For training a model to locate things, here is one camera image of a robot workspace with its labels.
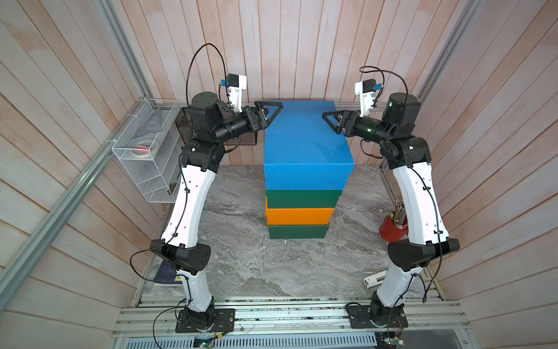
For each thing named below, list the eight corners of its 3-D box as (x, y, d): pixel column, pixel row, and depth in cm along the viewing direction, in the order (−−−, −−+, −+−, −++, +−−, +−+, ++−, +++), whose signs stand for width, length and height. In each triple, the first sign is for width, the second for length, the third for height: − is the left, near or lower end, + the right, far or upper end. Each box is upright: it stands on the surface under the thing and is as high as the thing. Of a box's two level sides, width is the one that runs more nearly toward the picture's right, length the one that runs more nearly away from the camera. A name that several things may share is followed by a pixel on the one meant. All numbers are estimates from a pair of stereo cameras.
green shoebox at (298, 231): (269, 241, 95) (269, 229, 86) (269, 236, 96) (269, 223, 87) (323, 241, 95) (329, 229, 86) (322, 236, 96) (328, 223, 87)
